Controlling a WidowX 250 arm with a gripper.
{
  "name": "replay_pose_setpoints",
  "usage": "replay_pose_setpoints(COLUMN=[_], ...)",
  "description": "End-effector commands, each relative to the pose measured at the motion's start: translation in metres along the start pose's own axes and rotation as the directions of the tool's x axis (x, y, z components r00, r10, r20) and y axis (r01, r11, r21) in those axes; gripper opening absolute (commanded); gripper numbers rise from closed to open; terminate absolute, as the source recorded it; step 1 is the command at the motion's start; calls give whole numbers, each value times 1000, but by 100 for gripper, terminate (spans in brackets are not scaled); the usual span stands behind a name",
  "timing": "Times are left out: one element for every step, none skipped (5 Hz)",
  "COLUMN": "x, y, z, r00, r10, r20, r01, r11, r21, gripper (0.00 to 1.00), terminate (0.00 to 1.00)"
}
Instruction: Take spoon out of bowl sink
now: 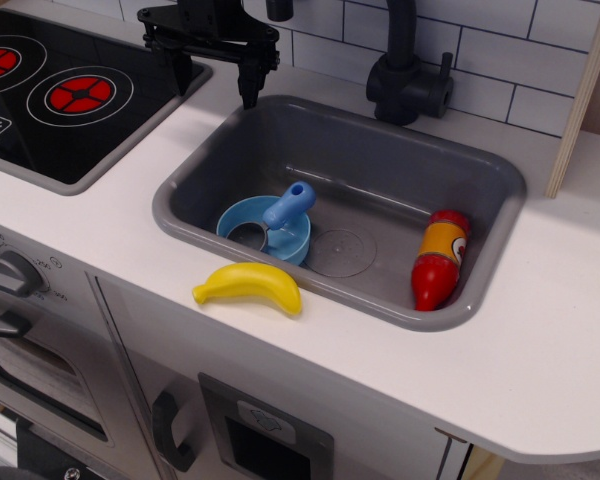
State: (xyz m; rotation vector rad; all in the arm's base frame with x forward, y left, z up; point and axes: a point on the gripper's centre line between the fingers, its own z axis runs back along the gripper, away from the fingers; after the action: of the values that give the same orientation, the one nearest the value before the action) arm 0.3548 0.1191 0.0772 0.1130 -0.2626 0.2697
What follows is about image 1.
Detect grey plastic sink basin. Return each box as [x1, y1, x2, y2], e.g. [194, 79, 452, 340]
[153, 96, 526, 331]

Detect grey oven door handle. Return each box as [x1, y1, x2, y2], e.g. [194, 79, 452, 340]
[0, 311, 32, 338]

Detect grey toy dispenser panel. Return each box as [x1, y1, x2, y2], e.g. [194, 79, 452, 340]
[198, 373, 334, 480]

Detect yellow toy banana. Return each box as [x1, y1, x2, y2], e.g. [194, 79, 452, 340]
[192, 262, 302, 315]

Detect blue handled grey spoon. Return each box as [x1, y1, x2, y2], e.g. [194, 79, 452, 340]
[227, 181, 316, 251]

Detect grey oven knob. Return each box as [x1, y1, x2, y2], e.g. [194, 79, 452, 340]
[0, 251, 44, 298]

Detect black cabinet door handle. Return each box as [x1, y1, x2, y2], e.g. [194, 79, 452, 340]
[151, 391, 196, 473]

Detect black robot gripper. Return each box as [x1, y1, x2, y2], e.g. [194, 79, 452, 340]
[137, 1, 279, 110]

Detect light blue plastic bowl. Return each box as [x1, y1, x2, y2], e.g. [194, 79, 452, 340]
[216, 195, 311, 265]

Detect black toy stove top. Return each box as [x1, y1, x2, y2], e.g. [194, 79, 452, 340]
[0, 9, 185, 196]

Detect red yellow toy ketchup bottle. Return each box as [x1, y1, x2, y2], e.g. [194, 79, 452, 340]
[411, 210, 470, 311]

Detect light wooden side post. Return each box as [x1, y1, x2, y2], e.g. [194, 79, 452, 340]
[544, 19, 600, 199]

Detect dark grey wall peg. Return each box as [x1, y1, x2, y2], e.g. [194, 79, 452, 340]
[266, 0, 294, 22]

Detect dark grey toy faucet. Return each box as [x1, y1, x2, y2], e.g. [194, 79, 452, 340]
[366, 0, 454, 126]

